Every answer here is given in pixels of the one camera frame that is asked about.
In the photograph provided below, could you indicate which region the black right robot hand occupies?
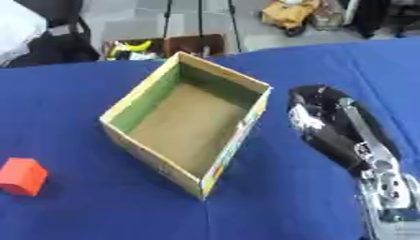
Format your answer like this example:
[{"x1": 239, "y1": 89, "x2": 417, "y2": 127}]
[{"x1": 287, "y1": 83, "x2": 404, "y2": 177}]

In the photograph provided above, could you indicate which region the tan cardboard box green inside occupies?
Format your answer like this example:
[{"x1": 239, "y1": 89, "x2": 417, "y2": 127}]
[{"x1": 98, "y1": 51, "x2": 275, "y2": 202}]

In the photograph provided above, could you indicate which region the brown cardboard box with toys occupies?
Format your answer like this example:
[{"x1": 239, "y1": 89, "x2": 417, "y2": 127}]
[{"x1": 101, "y1": 33, "x2": 229, "y2": 61}]

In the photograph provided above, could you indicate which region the yellow bag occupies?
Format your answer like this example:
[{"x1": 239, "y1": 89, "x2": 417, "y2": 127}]
[{"x1": 259, "y1": 0, "x2": 322, "y2": 38}]

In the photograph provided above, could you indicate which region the black tripod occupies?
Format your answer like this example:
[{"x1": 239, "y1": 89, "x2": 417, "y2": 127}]
[{"x1": 160, "y1": 0, "x2": 245, "y2": 53}]

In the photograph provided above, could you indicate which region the black chair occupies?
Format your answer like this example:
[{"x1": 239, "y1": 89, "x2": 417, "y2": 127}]
[{"x1": 5, "y1": 0, "x2": 102, "y2": 68}]

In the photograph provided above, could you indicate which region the red block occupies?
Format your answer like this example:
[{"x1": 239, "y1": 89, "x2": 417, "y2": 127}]
[{"x1": 0, "y1": 157, "x2": 50, "y2": 197}]

